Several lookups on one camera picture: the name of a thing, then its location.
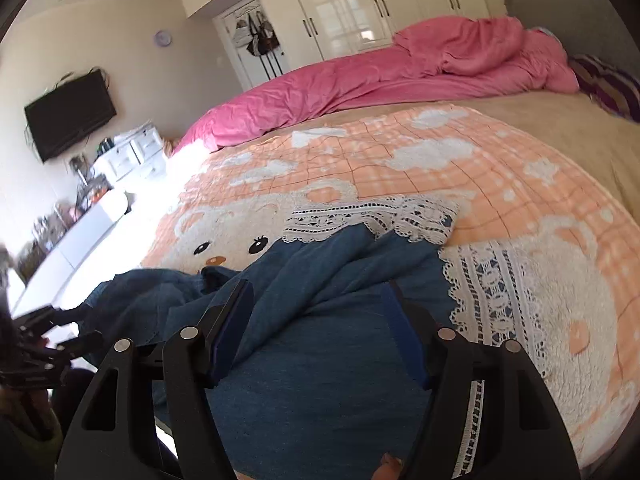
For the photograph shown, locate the pink duvet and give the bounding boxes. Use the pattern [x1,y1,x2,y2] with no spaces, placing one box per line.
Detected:
[177,15,579,152]

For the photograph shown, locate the black wall television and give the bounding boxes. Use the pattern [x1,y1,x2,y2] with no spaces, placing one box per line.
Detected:
[24,68,117,162]

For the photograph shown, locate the white drawer cabinet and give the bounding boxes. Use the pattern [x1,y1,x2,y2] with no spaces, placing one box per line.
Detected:
[92,122,167,186]

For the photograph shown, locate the beige bed sheet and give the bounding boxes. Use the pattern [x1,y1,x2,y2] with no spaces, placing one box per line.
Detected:
[278,86,640,226]

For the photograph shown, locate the white low tv counter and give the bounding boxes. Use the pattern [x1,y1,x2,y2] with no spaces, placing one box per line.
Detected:
[11,190,129,316]

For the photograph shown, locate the purple striped pillow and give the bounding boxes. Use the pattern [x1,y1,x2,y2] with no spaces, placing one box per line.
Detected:
[568,55,640,124]

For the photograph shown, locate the grey quilted headboard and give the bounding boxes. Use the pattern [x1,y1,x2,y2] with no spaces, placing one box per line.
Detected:
[503,0,639,77]

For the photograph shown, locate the purple wall clock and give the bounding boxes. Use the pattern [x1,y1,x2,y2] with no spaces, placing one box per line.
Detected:
[153,30,172,48]

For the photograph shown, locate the person's right hand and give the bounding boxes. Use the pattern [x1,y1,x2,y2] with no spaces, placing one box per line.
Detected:
[371,453,404,480]

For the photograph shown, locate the blue denim pants lace trim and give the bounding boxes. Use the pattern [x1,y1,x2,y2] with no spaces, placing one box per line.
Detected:
[79,195,458,479]

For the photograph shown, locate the person's left hand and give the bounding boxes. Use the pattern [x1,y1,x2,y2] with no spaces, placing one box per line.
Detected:
[1,387,56,441]

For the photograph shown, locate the peach bear fleece blanket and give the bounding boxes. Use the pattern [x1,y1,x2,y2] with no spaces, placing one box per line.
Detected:
[142,104,639,466]

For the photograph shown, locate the hanging bags on door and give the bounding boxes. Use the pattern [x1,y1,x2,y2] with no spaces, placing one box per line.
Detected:
[231,10,280,58]

